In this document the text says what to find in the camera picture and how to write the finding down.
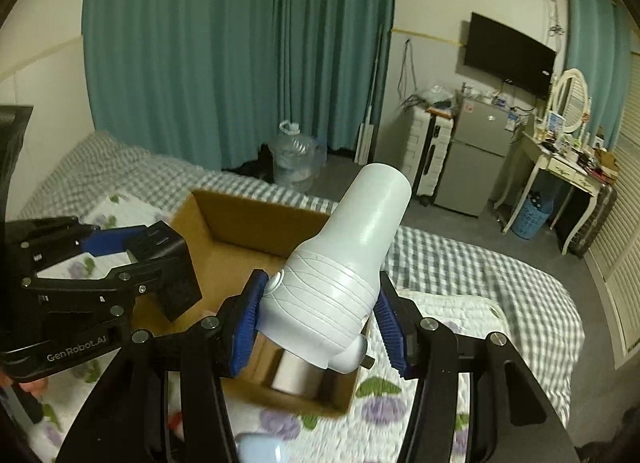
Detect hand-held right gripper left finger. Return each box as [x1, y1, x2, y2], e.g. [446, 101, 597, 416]
[70, 269, 267, 463]

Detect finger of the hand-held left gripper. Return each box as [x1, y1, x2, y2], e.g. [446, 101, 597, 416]
[21, 220, 204, 324]
[5, 217, 152, 270]

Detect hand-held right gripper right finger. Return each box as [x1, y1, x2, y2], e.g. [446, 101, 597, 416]
[376, 270, 576, 463]

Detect cardboard box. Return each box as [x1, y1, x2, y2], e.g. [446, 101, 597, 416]
[131, 188, 375, 418]

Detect white plastic bottle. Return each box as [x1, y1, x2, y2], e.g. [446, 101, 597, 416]
[259, 163, 414, 375]

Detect person's left hand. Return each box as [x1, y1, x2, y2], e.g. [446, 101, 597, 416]
[0, 375, 49, 398]

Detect white cylindrical container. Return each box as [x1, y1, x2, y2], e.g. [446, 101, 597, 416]
[271, 347, 327, 398]

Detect bed with checked sheet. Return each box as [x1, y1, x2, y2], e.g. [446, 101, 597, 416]
[20, 130, 587, 426]

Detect light blue rounded object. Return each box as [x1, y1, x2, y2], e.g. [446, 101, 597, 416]
[235, 433, 287, 463]

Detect dark object by curtain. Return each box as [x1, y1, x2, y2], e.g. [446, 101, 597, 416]
[235, 142, 277, 181]

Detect clear water jug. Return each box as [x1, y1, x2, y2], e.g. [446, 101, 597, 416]
[270, 120, 328, 192]

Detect blue laundry basket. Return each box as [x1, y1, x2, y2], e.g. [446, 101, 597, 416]
[511, 189, 558, 240]

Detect white suitcase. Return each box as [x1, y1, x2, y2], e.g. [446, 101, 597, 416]
[402, 105, 458, 206]

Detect grey mini fridge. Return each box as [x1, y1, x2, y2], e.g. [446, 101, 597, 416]
[434, 93, 523, 218]

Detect white mop pole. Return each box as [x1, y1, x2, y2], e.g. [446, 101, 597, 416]
[354, 22, 387, 166]

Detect dark plaid suitcase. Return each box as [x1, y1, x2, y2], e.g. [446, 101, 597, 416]
[555, 178, 617, 259]

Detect wide teal curtain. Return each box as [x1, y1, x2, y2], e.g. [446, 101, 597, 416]
[82, 0, 398, 174]

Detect white dressing table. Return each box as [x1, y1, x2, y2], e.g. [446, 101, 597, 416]
[494, 130, 618, 236]

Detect clear plastic bag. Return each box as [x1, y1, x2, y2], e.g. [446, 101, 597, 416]
[417, 85, 458, 110]

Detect white louvered doors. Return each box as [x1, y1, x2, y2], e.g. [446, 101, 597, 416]
[582, 50, 640, 369]

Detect oval vanity mirror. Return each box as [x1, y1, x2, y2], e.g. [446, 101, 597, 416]
[545, 68, 593, 136]

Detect narrow teal curtain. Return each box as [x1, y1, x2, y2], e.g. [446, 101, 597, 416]
[565, 0, 633, 141]

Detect hanging cable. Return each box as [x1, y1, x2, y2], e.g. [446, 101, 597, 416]
[398, 37, 418, 101]

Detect black wall television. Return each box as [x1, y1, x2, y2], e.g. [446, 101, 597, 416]
[463, 12, 558, 98]

